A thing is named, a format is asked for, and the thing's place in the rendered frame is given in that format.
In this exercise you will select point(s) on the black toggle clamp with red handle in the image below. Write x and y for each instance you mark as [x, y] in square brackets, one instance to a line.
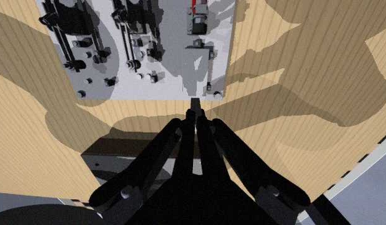
[63, 20]
[129, 19]

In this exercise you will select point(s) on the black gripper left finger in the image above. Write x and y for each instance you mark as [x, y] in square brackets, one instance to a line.
[117, 200]

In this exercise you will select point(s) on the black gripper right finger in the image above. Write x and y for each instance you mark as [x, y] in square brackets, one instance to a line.
[281, 199]

